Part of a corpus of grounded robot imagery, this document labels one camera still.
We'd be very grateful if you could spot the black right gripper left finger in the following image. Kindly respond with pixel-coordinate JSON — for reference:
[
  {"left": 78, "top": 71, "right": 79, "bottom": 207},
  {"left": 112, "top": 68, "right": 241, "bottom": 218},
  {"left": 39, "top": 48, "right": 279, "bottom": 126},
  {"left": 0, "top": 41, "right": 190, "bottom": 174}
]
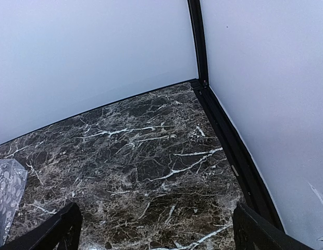
[{"left": 0, "top": 202, "right": 83, "bottom": 249}]

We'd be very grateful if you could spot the clear zip top bag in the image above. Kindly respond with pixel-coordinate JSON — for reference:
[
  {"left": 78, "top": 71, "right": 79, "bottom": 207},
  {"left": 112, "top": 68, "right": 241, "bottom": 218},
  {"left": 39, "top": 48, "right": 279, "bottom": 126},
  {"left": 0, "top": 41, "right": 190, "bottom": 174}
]
[{"left": 0, "top": 159, "right": 28, "bottom": 247}]

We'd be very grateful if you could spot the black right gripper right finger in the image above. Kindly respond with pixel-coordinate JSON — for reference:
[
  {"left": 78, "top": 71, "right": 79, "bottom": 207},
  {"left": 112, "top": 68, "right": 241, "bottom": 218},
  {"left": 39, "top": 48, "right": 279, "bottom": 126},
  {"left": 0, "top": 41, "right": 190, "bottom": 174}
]
[{"left": 233, "top": 203, "right": 310, "bottom": 249}]

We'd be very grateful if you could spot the black right corner frame post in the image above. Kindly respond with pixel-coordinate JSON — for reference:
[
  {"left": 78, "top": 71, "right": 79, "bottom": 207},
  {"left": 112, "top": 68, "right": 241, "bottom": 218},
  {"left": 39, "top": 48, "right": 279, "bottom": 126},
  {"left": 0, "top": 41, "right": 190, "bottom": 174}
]
[{"left": 187, "top": 0, "right": 209, "bottom": 88}]

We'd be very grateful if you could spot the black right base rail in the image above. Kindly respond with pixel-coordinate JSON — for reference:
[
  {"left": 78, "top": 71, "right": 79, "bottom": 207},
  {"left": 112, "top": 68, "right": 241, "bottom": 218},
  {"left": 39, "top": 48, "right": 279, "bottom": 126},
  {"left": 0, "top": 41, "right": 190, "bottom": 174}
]
[{"left": 191, "top": 80, "right": 285, "bottom": 232}]

